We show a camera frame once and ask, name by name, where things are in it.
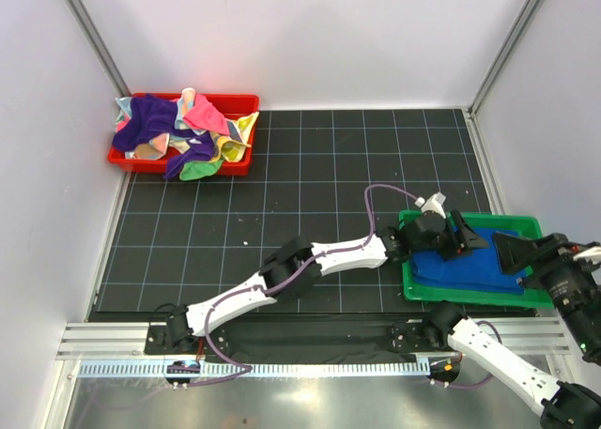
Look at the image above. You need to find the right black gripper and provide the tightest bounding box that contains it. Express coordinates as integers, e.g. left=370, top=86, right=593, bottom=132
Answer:
left=487, top=227, right=601, bottom=353

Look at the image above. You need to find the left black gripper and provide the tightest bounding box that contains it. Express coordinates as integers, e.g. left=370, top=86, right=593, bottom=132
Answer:
left=410, top=208, right=488, bottom=261

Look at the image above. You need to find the blue towel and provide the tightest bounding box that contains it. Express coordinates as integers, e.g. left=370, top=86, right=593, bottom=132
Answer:
left=409, top=228, right=524, bottom=295

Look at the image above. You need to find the pink towel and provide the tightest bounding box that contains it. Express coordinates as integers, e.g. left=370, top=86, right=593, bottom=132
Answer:
left=182, top=95, right=229, bottom=135

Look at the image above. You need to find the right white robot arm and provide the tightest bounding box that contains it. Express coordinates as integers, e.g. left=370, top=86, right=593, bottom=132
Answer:
left=418, top=233, right=600, bottom=428

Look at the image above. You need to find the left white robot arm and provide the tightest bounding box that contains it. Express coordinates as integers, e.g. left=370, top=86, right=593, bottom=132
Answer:
left=165, top=209, right=489, bottom=354

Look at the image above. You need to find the green plastic bin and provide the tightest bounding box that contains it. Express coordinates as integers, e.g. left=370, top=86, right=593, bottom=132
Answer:
left=402, top=213, right=553, bottom=309

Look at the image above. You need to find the black grid mat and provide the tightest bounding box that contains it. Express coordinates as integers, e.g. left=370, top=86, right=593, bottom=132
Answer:
left=90, top=109, right=494, bottom=321

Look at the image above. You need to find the yellow patterned towel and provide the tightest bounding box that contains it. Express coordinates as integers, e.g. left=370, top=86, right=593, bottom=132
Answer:
left=209, top=112, right=259, bottom=162

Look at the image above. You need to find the red plastic bin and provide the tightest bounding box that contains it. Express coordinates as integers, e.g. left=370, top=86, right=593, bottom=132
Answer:
left=107, top=88, right=259, bottom=180

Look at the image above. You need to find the green towel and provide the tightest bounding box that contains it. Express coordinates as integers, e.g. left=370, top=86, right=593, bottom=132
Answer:
left=178, top=160, right=223, bottom=181

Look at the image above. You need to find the purple towel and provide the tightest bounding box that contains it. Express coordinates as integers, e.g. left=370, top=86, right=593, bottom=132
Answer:
left=112, top=95, right=177, bottom=152

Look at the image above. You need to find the pastel patterned towel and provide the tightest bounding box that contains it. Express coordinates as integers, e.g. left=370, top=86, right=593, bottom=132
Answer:
left=115, top=97, right=139, bottom=132

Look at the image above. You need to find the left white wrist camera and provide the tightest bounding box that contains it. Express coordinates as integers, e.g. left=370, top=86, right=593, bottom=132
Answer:
left=414, top=192, right=446, bottom=219

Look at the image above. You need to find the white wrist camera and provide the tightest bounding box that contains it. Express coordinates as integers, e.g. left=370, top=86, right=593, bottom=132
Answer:
left=574, top=246, right=601, bottom=265
left=414, top=192, right=446, bottom=219

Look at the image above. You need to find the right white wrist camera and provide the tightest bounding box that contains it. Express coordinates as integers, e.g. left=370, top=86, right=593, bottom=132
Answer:
left=574, top=246, right=601, bottom=265

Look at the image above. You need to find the aluminium front rail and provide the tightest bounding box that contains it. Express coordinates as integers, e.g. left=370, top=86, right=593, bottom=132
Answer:
left=55, top=316, right=570, bottom=360

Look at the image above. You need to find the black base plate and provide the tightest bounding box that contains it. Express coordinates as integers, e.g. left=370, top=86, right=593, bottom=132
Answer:
left=145, top=308, right=467, bottom=364

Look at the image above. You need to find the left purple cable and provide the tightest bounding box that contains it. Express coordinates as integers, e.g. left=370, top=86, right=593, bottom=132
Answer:
left=185, top=183, right=426, bottom=388

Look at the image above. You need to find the right aluminium frame post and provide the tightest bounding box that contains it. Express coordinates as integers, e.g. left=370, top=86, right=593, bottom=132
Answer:
left=468, top=0, right=545, bottom=117

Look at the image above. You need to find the aluminium frame post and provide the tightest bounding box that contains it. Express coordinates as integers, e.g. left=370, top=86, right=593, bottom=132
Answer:
left=468, top=0, right=545, bottom=117
left=65, top=0, right=131, bottom=97

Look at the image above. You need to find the perforated cable duct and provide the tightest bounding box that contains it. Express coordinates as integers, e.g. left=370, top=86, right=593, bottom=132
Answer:
left=78, top=359, right=430, bottom=380

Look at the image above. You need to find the left aluminium frame post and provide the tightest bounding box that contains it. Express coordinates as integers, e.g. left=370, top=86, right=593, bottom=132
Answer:
left=65, top=0, right=131, bottom=97

